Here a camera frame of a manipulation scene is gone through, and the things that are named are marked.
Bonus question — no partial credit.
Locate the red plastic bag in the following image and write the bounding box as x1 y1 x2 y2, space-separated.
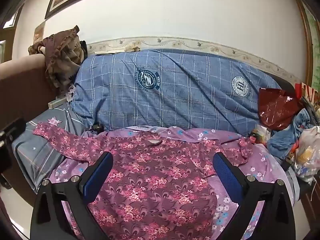
258 87 303 130

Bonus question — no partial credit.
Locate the red paper bag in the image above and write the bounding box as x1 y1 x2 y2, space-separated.
295 82 320 102

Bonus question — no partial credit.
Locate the maroon floral shirt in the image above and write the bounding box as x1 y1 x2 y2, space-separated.
32 122 253 240

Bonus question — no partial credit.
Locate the small wall picture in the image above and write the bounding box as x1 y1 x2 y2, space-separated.
34 21 47 40

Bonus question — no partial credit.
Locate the small flat box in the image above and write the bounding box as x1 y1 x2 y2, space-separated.
49 97 68 109

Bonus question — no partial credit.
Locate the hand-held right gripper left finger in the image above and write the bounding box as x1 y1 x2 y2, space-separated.
30 151 114 240

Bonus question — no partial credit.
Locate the grey star-pattern sheet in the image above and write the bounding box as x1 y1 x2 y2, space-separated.
11 102 93 193

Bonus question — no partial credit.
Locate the brown headboard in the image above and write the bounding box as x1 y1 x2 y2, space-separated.
0 54 65 135

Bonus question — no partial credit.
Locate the purple floral blanket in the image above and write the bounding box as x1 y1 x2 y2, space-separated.
49 125 298 240

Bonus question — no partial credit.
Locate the blue plaid quilt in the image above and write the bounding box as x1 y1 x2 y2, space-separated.
69 48 285 132

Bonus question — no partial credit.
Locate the small packets and jar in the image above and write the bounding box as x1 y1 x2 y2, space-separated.
250 125 272 145

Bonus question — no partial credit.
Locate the brown patterned cloth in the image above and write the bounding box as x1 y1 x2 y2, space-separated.
28 26 87 95

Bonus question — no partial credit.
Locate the white plastic bag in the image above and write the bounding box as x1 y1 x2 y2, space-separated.
294 126 320 183

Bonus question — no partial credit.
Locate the wood-framed wall poster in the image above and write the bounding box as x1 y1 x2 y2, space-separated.
291 0 320 90

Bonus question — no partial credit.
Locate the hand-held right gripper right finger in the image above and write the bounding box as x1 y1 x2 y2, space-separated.
213 152 297 240

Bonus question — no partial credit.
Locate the small black object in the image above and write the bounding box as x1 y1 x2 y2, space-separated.
90 122 104 133

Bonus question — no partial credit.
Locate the blue denim garment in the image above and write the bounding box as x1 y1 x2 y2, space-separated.
267 108 318 162

